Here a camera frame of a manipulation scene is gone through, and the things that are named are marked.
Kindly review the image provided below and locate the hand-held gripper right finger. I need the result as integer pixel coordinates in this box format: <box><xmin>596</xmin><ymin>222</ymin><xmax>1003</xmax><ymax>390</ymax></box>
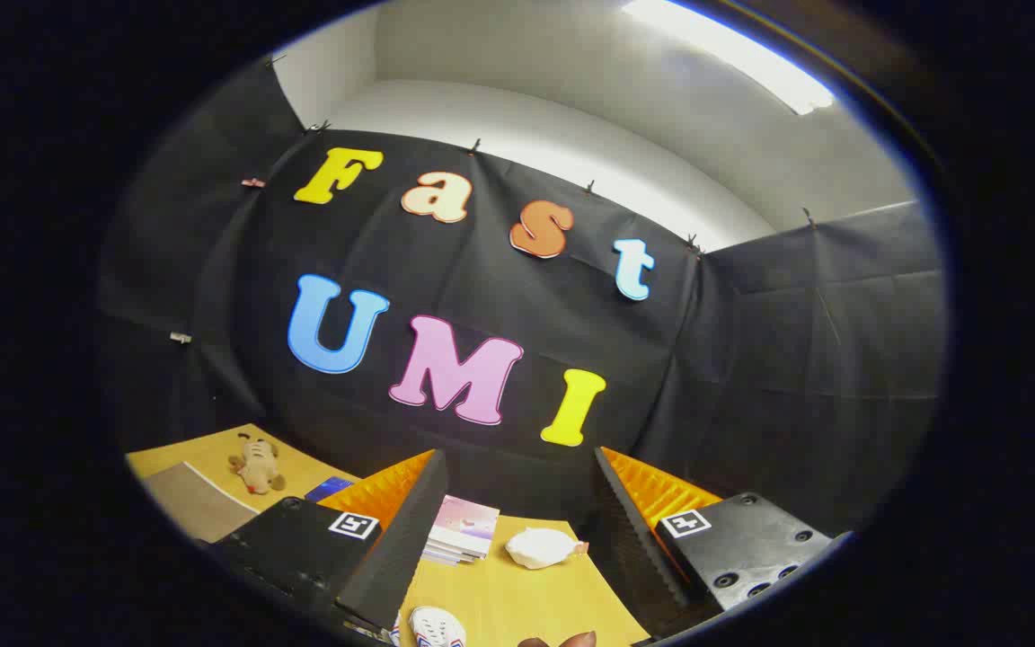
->
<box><xmin>588</xmin><ymin>446</ymin><xmax>855</xmax><ymax>641</ymax></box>

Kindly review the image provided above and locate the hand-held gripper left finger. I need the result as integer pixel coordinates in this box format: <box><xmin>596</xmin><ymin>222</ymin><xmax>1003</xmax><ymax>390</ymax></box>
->
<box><xmin>203</xmin><ymin>448</ymin><xmax>449</xmax><ymax>643</ymax></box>

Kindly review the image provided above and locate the white canvas shoe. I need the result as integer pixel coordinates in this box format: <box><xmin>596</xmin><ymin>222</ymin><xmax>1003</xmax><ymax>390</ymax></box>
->
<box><xmin>408</xmin><ymin>606</ymin><xmax>467</xmax><ymax>647</ymax></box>

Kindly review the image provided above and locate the brown fabric storage box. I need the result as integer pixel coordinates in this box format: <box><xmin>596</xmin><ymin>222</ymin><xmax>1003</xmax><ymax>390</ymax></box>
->
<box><xmin>140</xmin><ymin>461</ymin><xmax>264</xmax><ymax>545</ymax></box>

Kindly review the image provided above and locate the light blue cover book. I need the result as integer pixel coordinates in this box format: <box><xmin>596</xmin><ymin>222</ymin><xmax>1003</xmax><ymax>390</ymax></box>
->
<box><xmin>421</xmin><ymin>544</ymin><xmax>482</xmax><ymax>567</ymax></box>

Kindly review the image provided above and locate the white-edged middle book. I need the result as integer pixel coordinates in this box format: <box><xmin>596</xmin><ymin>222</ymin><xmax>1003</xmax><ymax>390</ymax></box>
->
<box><xmin>426</xmin><ymin>530</ymin><xmax>491</xmax><ymax>558</ymax></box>

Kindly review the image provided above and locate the pink cover book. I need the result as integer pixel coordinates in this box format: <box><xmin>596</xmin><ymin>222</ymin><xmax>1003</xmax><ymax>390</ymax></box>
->
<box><xmin>432</xmin><ymin>494</ymin><xmax>500</xmax><ymax>543</ymax></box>

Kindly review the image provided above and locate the white plush toy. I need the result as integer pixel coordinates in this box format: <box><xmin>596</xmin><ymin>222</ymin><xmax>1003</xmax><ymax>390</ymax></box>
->
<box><xmin>506</xmin><ymin>527</ymin><xmax>590</xmax><ymax>571</ymax></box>

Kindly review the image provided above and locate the beige plush dog toy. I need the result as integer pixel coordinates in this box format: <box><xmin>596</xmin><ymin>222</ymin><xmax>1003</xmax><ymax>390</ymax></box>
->
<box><xmin>228</xmin><ymin>433</ymin><xmax>287</xmax><ymax>495</ymax></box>

